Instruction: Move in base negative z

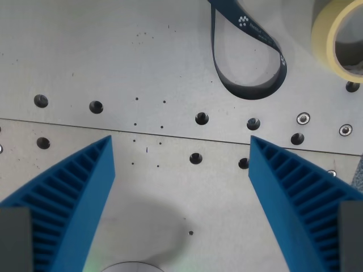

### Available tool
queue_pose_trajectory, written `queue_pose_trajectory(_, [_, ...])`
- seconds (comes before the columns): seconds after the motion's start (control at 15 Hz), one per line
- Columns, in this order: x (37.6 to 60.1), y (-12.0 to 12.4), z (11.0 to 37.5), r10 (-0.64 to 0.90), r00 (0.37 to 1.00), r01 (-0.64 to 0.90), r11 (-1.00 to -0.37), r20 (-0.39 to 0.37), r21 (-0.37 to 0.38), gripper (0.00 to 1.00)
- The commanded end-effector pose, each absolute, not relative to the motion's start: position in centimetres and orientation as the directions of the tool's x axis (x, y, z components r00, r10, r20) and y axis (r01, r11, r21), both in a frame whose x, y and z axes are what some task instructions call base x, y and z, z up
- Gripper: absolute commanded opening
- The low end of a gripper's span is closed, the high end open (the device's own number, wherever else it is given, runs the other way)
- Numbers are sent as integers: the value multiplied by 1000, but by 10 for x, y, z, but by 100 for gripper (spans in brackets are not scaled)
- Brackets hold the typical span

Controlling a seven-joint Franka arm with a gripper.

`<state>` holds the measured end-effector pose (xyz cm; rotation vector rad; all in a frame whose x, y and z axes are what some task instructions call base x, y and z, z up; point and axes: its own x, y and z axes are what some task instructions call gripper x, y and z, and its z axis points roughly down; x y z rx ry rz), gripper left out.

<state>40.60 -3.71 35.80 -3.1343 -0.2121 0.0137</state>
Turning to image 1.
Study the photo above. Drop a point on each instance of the grey blurred fabric object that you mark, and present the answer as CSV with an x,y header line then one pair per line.
x,y
359,173

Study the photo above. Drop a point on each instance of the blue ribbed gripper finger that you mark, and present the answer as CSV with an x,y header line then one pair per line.
x,y
272,181
85,181

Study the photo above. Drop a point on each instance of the yellow masking tape roll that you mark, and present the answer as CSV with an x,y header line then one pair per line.
x,y
323,42

